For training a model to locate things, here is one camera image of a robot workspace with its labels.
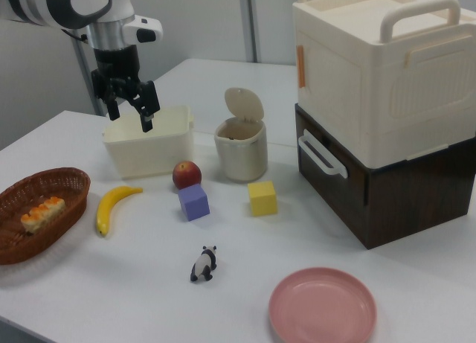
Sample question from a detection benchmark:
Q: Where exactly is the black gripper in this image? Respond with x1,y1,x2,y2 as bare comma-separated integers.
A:
91,45,161,133

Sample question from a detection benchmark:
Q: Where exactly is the cream lidded trash can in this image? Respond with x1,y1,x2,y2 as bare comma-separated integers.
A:
213,86,268,183

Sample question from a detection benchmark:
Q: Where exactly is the cream rectangular plastic tub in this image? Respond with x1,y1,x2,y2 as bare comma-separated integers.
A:
102,105,196,179

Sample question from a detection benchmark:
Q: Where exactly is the red apple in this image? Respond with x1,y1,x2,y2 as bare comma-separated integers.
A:
172,160,203,190

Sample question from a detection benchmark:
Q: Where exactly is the yellow banana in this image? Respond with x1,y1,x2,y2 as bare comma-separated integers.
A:
96,185,144,238

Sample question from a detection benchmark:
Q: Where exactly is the purple foam cube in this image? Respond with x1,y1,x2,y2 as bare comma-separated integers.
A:
177,184,210,222

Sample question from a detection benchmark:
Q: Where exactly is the bread with orange topping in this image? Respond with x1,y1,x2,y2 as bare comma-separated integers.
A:
20,196,66,235

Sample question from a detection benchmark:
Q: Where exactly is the yellow foam cube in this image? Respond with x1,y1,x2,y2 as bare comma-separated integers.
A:
247,180,279,217

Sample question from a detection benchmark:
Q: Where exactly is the panda figurine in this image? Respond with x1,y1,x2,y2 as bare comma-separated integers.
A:
190,245,219,283

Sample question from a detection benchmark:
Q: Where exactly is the brown wicker basket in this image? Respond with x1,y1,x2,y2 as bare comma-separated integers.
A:
0,167,91,266

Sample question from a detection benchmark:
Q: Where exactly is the beige wooden cabinet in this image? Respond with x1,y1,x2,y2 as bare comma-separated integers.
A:
291,0,476,169

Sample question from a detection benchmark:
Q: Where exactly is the pink plate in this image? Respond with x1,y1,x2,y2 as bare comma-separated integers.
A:
268,267,378,343

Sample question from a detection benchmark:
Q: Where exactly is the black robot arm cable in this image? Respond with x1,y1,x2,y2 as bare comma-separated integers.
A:
61,28,92,45

